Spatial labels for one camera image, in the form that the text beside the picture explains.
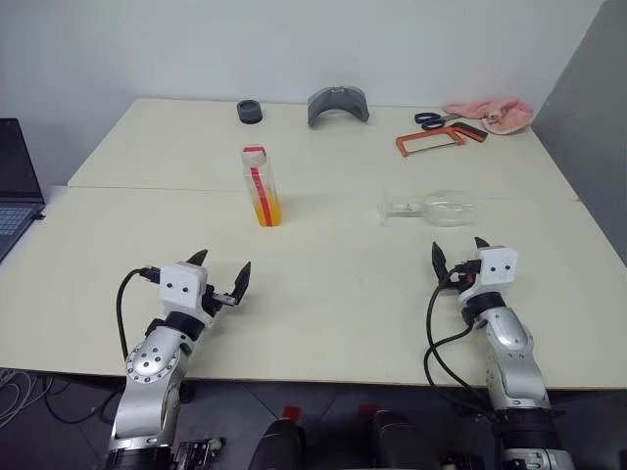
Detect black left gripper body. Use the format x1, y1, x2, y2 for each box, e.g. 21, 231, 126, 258
200, 283, 236, 317

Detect black robot hip bracket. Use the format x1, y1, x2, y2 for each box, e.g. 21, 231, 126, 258
173, 437, 226, 470

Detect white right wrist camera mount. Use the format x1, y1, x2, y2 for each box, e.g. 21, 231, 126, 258
458, 246, 519, 307

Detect blue handled scissors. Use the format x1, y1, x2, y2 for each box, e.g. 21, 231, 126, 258
413, 111, 464, 131

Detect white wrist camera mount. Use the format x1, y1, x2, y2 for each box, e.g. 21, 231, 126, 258
458, 246, 519, 307
159, 261, 217, 327

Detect dark grey laptop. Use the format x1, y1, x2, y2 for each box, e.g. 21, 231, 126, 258
0, 117, 48, 263

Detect orange hacksaw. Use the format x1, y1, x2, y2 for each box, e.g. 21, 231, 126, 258
395, 121, 490, 160

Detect white floor cables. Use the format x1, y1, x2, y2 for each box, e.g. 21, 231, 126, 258
0, 367, 40, 427

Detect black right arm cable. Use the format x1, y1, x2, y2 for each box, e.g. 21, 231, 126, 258
423, 263, 496, 417

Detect black tape roll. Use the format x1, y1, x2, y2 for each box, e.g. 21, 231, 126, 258
236, 99, 265, 125

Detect black floor cable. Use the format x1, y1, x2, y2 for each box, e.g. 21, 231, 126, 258
43, 376, 128, 425

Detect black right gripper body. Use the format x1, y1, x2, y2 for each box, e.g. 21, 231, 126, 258
448, 260, 482, 290

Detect grey partition panel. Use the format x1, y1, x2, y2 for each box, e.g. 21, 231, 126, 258
533, 0, 627, 268

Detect bottle with orange liquid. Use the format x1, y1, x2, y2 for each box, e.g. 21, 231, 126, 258
239, 144, 284, 229

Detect pink cloth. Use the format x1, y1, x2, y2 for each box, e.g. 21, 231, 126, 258
443, 98, 535, 135

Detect dark rounded shape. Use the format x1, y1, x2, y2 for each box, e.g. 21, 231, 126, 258
249, 418, 308, 470
366, 408, 442, 470

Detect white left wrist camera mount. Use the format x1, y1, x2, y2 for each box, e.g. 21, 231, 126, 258
159, 261, 217, 327

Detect grey curved plastic shell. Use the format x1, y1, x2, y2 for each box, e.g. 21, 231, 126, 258
307, 85, 370, 129

